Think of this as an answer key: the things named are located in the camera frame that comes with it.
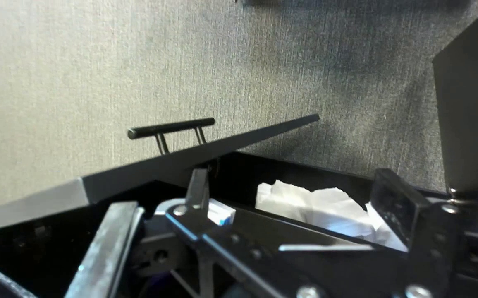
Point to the black door handle bar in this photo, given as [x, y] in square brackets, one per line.
[160, 130]

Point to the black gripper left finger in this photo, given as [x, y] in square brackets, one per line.
[198, 190]

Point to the black cabinet door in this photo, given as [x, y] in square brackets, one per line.
[456, 71]
[103, 185]

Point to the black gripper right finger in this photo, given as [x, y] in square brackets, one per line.
[401, 205]

